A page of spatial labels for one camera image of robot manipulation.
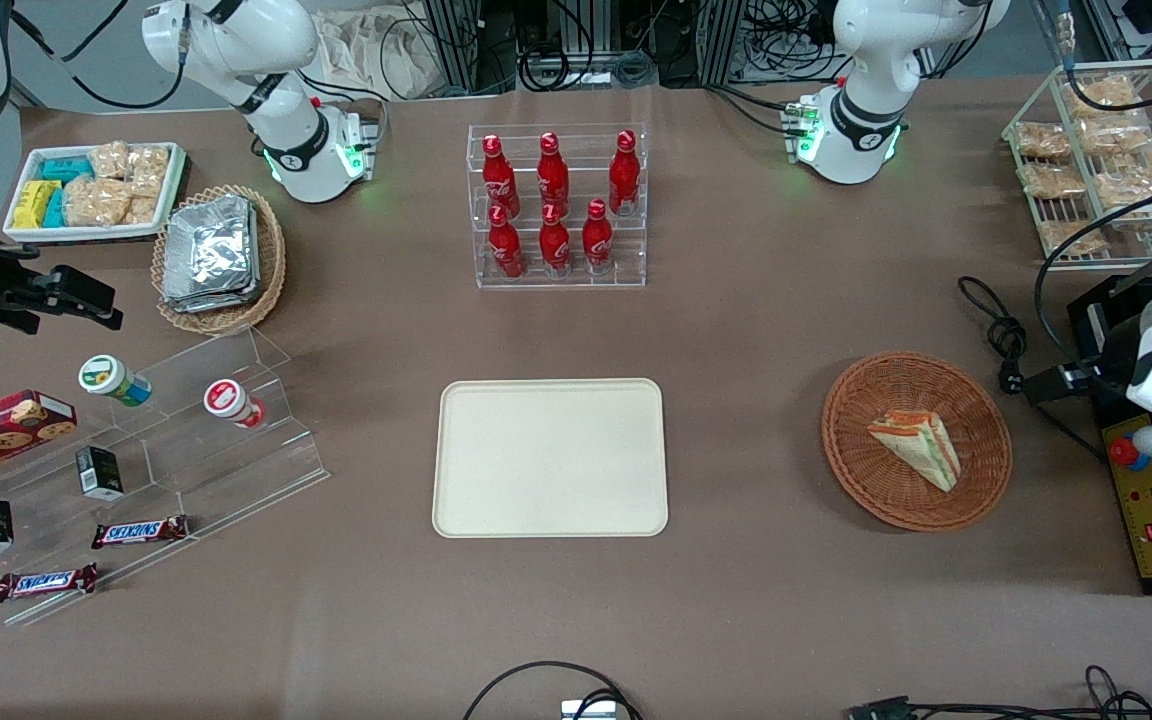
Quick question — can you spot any plastic-wrapped triangle sandwich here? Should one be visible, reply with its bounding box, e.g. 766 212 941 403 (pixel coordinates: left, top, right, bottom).
868 408 963 493

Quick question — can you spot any white rectangular snack tray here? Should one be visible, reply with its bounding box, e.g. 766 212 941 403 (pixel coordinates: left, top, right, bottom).
2 141 187 245

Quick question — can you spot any light wicker basket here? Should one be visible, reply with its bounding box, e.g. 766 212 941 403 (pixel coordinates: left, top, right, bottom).
151 184 288 336

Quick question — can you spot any cream plastic serving tray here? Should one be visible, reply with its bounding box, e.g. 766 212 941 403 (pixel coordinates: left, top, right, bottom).
432 378 669 539

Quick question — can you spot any brown wicker basket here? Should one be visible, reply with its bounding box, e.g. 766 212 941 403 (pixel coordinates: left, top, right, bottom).
821 351 1014 532

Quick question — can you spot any green-lid white cup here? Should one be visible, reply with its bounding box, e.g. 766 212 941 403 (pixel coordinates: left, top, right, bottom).
78 355 153 408

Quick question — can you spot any yellow snack pack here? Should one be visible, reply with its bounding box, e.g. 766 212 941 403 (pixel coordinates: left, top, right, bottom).
13 180 63 230

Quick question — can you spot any silver foil packet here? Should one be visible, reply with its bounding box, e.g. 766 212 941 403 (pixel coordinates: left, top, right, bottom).
164 194 257 299
162 282 262 315

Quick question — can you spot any red-lid white cup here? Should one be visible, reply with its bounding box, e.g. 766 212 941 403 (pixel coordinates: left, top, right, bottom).
203 379 268 431

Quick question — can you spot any clear acrylic stepped shelf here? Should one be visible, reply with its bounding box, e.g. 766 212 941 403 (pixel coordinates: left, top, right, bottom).
0 325 331 629

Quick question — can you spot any Snickers chocolate bar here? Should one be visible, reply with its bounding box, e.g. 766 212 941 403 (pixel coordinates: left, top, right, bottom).
91 515 191 550
0 563 100 604

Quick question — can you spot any beige cloth bag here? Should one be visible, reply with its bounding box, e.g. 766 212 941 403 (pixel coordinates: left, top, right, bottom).
310 8 449 101

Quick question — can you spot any red cola bottle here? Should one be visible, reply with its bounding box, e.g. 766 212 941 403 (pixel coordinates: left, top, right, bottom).
488 204 527 280
537 131 571 216
608 130 642 217
582 198 615 274
539 203 573 276
482 134 522 220

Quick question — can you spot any clear acrylic bottle rack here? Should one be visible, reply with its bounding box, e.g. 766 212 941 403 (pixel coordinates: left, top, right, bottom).
467 123 649 291

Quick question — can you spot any clear bagged pastry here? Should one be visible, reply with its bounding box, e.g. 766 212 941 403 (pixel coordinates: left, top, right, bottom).
1038 219 1110 257
1015 122 1073 162
1064 75 1143 117
1019 163 1088 200
1076 114 1152 157
1093 148 1152 208

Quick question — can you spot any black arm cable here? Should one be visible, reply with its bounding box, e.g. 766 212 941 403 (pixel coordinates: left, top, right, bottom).
8 0 187 111

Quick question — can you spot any black looped cable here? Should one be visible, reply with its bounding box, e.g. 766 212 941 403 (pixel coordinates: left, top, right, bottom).
462 660 643 720

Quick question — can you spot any black power cable with plug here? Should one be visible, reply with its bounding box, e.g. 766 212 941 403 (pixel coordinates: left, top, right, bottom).
957 276 1109 463

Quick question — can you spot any white wire rack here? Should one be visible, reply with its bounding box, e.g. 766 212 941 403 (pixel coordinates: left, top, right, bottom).
1001 59 1152 272

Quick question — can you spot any black cable with blue connector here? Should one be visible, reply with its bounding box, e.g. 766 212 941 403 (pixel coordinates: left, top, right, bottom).
1031 0 1152 113

